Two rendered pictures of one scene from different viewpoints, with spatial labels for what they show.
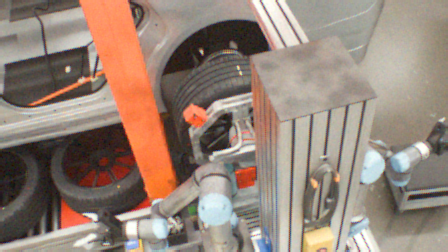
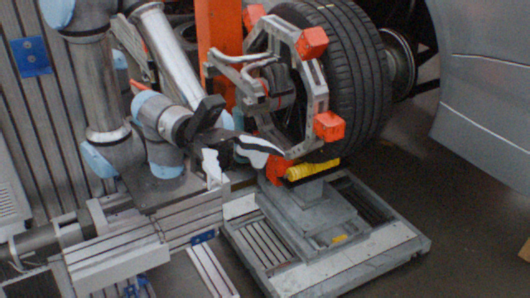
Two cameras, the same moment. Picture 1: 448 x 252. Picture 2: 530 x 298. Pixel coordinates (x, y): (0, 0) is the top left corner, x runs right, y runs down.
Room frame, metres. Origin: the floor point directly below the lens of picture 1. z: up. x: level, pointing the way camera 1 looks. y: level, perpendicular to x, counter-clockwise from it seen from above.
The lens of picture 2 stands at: (1.09, -1.59, 1.71)
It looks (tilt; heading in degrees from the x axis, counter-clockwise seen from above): 35 degrees down; 70
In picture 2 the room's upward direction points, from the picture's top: straight up
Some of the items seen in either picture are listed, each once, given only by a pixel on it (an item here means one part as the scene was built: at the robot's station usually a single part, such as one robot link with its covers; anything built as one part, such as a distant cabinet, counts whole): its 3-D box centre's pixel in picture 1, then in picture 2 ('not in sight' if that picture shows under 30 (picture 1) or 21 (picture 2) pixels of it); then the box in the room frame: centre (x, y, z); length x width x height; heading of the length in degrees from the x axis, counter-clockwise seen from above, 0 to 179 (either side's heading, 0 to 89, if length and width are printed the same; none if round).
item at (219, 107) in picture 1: (241, 134); (281, 90); (1.72, -0.07, 0.85); 0.54 x 0.07 x 0.54; 99
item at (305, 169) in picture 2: not in sight; (313, 166); (1.84, -0.17, 0.51); 0.29 x 0.06 x 0.06; 9
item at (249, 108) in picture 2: not in sight; (255, 104); (1.55, -0.27, 0.93); 0.09 x 0.05 x 0.05; 9
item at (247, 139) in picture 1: (244, 144); (265, 94); (1.65, -0.08, 0.85); 0.21 x 0.14 x 0.14; 9
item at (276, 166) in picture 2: (243, 169); (286, 161); (1.76, -0.06, 0.48); 0.16 x 0.12 x 0.17; 9
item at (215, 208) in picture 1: (220, 229); not in sight; (0.97, 0.08, 1.19); 0.15 x 0.12 x 0.55; 175
